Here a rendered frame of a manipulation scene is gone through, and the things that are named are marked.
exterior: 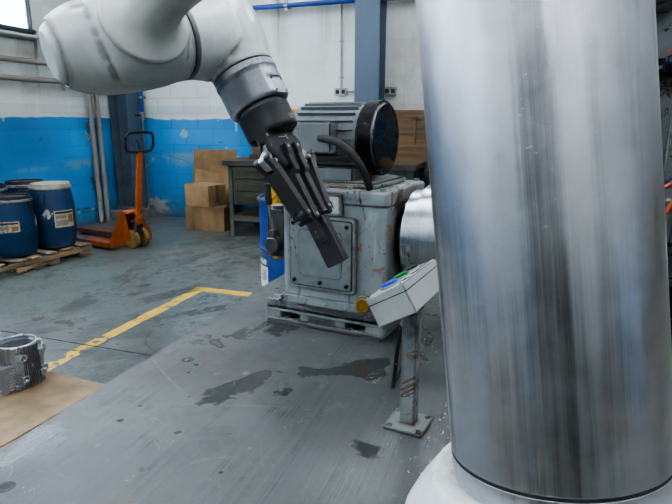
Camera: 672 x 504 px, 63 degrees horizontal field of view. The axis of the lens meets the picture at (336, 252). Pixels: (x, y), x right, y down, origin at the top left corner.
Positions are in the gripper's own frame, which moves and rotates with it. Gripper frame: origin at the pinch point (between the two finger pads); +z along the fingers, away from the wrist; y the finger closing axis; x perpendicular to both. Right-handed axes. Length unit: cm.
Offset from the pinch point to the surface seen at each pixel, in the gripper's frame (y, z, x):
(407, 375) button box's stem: 15.6, 25.9, 6.7
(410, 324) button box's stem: 15.6, 18.0, 1.9
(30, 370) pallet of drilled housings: 74, -13, 209
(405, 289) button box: 8.6, 11.5, -3.4
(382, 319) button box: 8.4, 14.4, 2.3
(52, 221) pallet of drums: 265, -146, 408
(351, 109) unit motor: 59, -28, 12
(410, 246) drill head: 51, 8, 10
